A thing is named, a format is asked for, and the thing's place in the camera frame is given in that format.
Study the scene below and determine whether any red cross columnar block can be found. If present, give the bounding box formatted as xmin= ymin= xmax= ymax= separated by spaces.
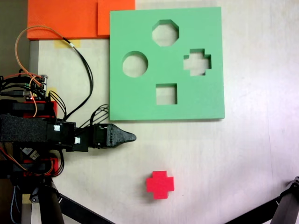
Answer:
xmin=146 ymin=170 xmax=175 ymax=200

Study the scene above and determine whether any green controller circuit board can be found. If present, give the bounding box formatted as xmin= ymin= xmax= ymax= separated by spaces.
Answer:
xmin=24 ymin=74 xmax=49 ymax=101

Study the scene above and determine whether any black board servo cable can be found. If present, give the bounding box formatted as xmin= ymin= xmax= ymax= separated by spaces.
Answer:
xmin=48 ymin=90 xmax=68 ymax=121

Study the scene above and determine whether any black gripper servo cable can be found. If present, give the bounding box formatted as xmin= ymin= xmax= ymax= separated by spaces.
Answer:
xmin=90 ymin=104 xmax=110 ymax=128

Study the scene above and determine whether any black cable with white tag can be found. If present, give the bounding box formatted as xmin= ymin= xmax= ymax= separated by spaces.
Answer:
xmin=62 ymin=37 xmax=94 ymax=122

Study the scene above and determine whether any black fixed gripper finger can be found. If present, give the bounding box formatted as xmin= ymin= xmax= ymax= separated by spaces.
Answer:
xmin=108 ymin=123 xmax=137 ymax=148

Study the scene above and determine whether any green shape sorter board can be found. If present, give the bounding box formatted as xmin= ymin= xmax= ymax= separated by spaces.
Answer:
xmin=109 ymin=7 xmax=226 ymax=122

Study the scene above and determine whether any thin orange wire loop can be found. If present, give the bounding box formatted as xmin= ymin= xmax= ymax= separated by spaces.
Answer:
xmin=14 ymin=25 xmax=67 ymax=79

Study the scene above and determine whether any black converter circuit board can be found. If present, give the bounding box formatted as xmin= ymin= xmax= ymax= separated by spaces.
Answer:
xmin=20 ymin=146 xmax=40 ymax=162

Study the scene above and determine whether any black USB cable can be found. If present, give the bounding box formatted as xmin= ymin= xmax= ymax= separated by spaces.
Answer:
xmin=0 ymin=90 xmax=32 ymax=98

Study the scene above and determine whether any red and black table clamp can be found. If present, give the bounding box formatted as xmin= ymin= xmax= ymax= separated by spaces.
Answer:
xmin=0 ymin=99 xmax=58 ymax=119
xmin=0 ymin=157 xmax=59 ymax=179

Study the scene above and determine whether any black base servo cable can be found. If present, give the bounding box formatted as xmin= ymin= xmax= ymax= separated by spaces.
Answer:
xmin=55 ymin=149 xmax=65 ymax=176

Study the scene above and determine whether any blue white braided cable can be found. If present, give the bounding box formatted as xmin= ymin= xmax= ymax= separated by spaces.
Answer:
xmin=10 ymin=185 xmax=21 ymax=224

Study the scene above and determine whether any orange foam block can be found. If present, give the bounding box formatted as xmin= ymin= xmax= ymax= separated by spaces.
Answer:
xmin=27 ymin=0 xmax=136 ymax=40

